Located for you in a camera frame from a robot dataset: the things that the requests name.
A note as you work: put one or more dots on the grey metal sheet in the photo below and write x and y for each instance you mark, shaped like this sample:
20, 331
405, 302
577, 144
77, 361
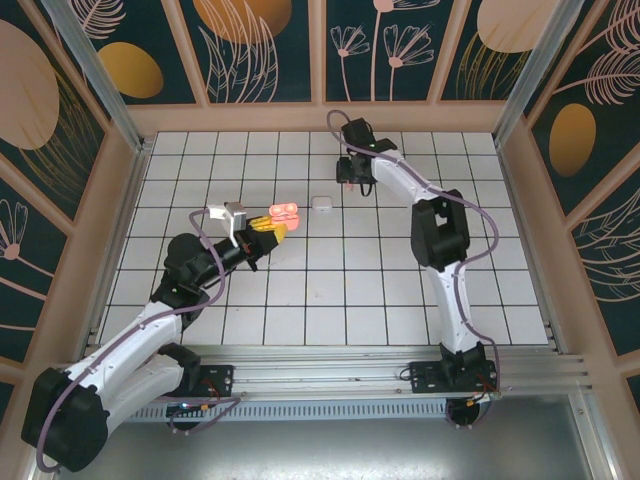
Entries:
320, 450

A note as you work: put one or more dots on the aluminium side rail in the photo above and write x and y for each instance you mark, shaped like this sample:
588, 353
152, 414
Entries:
531, 250
116, 250

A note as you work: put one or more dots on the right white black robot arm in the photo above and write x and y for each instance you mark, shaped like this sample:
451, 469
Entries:
450, 310

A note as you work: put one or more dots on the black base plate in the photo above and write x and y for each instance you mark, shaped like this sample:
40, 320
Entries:
422, 377
220, 380

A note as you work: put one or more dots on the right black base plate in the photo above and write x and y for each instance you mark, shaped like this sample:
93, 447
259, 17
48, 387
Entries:
422, 377

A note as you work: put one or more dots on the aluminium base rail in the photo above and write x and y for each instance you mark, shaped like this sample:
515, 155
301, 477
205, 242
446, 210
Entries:
320, 372

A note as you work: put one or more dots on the pink earbud charging case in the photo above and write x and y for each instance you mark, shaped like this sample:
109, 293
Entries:
282, 210

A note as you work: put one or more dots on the right aluminium corner post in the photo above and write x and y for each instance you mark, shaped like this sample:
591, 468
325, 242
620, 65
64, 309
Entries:
538, 75

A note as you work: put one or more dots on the right aluminium side rail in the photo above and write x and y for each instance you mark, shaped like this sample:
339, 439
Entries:
531, 250

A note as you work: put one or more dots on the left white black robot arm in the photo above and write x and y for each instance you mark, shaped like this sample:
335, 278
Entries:
130, 340

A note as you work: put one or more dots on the left aluminium side rail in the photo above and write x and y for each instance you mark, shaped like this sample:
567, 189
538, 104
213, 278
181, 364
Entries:
116, 250

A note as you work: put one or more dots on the aluminium corner post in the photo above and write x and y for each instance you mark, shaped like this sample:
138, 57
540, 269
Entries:
538, 75
111, 95

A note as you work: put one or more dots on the white earbud charging case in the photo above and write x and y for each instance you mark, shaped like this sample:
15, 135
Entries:
322, 203

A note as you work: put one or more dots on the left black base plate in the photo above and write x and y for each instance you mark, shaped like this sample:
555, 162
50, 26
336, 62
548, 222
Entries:
220, 380

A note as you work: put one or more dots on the left aluminium corner post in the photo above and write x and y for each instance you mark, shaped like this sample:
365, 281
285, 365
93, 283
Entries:
111, 95

